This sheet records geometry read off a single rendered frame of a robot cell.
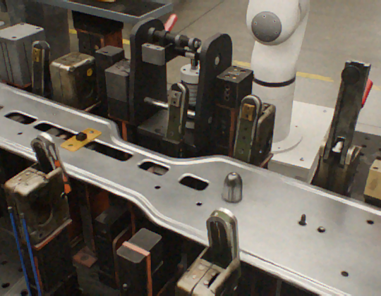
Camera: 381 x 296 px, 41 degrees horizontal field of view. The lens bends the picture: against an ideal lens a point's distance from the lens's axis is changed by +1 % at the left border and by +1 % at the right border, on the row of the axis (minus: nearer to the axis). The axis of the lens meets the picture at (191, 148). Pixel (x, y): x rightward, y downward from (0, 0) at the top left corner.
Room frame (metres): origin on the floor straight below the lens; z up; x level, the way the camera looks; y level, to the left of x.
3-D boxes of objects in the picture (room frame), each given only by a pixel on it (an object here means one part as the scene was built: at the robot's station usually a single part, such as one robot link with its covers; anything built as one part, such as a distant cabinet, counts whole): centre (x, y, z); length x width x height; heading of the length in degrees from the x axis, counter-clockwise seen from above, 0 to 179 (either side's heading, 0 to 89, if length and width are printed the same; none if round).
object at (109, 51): (1.09, 0.19, 0.90); 0.05 x 0.05 x 0.40; 58
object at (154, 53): (0.98, 0.03, 0.94); 0.18 x 0.13 x 0.49; 58
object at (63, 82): (1.08, 0.27, 0.89); 0.13 x 0.11 x 0.38; 148
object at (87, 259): (0.87, 0.21, 0.84); 0.13 x 0.05 x 0.29; 148
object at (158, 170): (0.77, 0.07, 0.84); 0.12 x 0.05 x 0.29; 148
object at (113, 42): (1.27, 0.24, 0.92); 0.10 x 0.08 x 0.45; 58
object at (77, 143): (0.86, 0.22, 1.01); 0.08 x 0.04 x 0.01; 148
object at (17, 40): (1.18, 0.41, 0.90); 0.13 x 0.10 x 0.41; 148
